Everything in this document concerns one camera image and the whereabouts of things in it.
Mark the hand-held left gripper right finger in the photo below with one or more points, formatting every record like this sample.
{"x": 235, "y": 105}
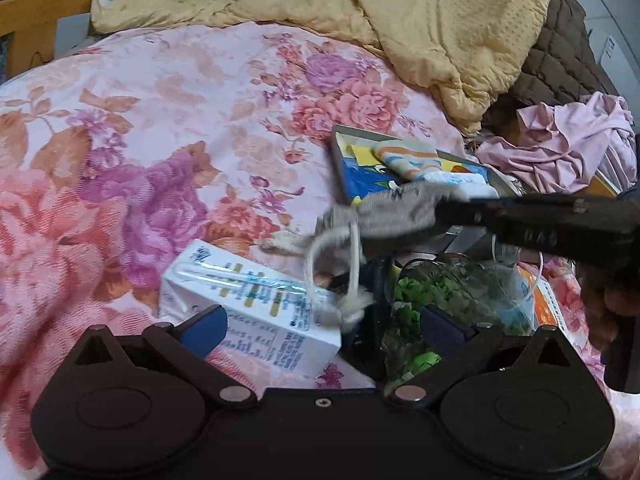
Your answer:
{"x": 445, "y": 330}

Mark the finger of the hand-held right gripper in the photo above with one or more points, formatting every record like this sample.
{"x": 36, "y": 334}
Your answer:
{"x": 465, "y": 212}

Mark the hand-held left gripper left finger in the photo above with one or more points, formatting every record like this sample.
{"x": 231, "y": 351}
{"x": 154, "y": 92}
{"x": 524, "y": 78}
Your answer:
{"x": 202, "y": 330}

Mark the striped sock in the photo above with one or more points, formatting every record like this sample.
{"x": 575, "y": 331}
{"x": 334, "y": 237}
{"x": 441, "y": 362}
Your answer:
{"x": 407, "y": 157}

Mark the grey shallow cardboard box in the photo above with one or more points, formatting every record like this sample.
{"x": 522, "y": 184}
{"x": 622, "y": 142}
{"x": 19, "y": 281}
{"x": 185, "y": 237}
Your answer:
{"x": 342, "y": 160}

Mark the person's right hand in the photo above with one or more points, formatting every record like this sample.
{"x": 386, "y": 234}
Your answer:
{"x": 607, "y": 305}

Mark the white folded cloth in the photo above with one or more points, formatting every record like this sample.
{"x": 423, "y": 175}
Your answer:
{"x": 462, "y": 182}

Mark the plastic bag of green vegetables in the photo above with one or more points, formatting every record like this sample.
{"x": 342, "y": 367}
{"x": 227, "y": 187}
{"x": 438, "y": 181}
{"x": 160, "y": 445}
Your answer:
{"x": 450, "y": 290}

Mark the white milk carton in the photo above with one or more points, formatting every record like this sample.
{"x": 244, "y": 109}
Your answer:
{"x": 250, "y": 310}

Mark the black object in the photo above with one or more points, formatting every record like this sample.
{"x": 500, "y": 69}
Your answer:
{"x": 372, "y": 310}

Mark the orange packet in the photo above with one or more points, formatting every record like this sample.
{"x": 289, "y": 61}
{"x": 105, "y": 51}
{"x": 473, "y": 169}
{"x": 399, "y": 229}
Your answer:
{"x": 545, "y": 300}

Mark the pink cloth garment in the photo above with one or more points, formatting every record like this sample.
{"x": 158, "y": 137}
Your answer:
{"x": 560, "y": 145}

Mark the colourful printed towel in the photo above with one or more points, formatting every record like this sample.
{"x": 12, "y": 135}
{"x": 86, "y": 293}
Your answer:
{"x": 362, "y": 175}

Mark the brown quilted blanket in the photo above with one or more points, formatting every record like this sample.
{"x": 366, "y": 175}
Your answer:
{"x": 555, "y": 60}

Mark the pink floral bedsheet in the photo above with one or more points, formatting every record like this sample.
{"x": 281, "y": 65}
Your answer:
{"x": 125, "y": 160}

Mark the yellow quilt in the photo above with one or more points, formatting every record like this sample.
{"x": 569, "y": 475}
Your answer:
{"x": 400, "y": 25}

